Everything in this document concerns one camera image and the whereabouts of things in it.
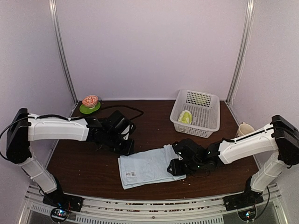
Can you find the aluminium frame post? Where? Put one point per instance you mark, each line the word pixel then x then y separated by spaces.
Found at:
pixel 242 51
pixel 61 51

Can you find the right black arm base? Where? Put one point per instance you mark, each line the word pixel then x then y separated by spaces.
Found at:
pixel 242 200

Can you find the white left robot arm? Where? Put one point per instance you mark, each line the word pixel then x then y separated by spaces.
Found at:
pixel 26 128

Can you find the left aluminium frame post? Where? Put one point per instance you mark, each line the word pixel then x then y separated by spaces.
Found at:
pixel 61 51

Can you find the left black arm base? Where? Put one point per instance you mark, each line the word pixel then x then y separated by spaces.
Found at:
pixel 59 199

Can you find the beige patterned mug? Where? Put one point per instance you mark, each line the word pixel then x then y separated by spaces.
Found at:
pixel 244 129

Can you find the green patterned towel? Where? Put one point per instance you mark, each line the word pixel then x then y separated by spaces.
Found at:
pixel 185 117

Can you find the right aluminium frame post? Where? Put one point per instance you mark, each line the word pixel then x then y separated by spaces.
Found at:
pixel 242 51

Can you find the white plastic basket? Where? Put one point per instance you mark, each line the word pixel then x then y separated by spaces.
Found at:
pixel 204 109

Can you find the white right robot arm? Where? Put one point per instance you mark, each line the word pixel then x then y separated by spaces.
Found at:
pixel 279 136

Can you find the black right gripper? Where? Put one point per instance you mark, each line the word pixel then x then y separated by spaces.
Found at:
pixel 176 171

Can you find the light blue towel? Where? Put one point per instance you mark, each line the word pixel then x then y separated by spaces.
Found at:
pixel 148 167

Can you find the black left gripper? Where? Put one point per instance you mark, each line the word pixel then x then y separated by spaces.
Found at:
pixel 128 150

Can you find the red patterned bowl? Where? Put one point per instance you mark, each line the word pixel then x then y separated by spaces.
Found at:
pixel 90 101

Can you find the aluminium front rail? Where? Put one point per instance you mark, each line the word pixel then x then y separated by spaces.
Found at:
pixel 203 210

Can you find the green plate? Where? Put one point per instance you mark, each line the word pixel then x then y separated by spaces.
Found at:
pixel 85 110

